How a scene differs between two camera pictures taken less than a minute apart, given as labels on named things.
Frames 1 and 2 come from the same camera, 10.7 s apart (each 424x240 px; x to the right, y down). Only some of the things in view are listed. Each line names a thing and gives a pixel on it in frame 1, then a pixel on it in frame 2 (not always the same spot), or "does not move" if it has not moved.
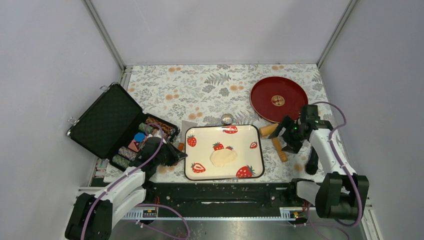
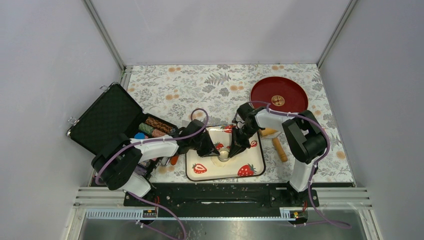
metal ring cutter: x=227 y=119 -> x=222 y=149
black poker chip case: x=117 y=128 does not move
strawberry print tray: x=223 y=152 does not move
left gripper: x=176 y=155 -> x=210 y=150
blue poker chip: x=139 y=137 does not move
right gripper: x=292 y=146 -> x=238 y=145
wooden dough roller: x=266 y=131 does not move
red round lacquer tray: x=275 y=97 does not move
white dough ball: x=218 y=158 does not move
